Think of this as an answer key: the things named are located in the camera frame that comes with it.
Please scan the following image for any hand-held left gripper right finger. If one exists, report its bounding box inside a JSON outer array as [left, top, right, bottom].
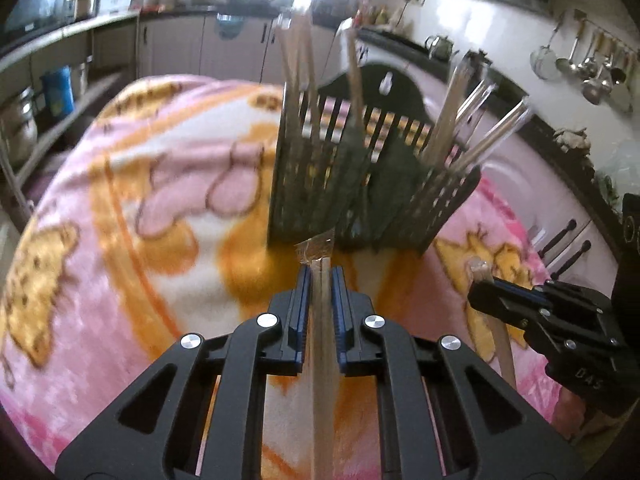
[[330, 266, 586, 480]]

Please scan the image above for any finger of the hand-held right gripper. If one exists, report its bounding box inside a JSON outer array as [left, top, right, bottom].
[[470, 280, 548, 306], [469, 294, 543, 333]]

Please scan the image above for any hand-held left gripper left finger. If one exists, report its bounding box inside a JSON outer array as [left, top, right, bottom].
[[55, 265, 313, 480]]

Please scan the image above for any grey slotted utensil basket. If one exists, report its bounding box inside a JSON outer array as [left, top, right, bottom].
[[267, 60, 483, 256]]

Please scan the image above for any pale lumpy produce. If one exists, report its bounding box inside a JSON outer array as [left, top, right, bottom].
[[552, 127, 593, 153]]

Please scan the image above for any pink printed blanket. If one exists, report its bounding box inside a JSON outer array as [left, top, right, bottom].
[[0, 75, 601, 480]]

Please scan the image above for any hanging metal ladle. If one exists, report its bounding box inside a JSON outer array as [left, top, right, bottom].
[[582, 25, 608, 106], [556, 12, 586, 73]]

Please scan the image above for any hanging metal strainer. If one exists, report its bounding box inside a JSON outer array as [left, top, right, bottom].
[[530, 10, 568, 81]]

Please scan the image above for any metal kettle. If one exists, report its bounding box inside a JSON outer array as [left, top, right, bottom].
[[425, 34, 460, 62]]

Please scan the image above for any blue bowl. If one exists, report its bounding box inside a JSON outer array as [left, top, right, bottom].
[[216, 12, 247, 41]]

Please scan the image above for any cluster of condiment bottles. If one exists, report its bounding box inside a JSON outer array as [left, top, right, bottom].
[[356, 1, 398, 27]]

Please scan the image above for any blue plastic container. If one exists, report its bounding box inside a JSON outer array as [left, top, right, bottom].
[[40, 65, 76, 117]]

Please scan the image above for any metal cooking pot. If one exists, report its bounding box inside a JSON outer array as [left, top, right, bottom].
[[2, 87, 40, 163]]

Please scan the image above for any wooden shelf unit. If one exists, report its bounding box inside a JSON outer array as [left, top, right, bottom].
[[0, 10, 141, 211]]

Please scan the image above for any dark screen television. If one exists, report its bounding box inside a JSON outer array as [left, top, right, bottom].
[[4, 0, 76, 43]]

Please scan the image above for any metal utensil handle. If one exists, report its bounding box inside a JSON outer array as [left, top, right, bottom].
[[462, 95, 532, 171], [452, 80, 498, 161]]

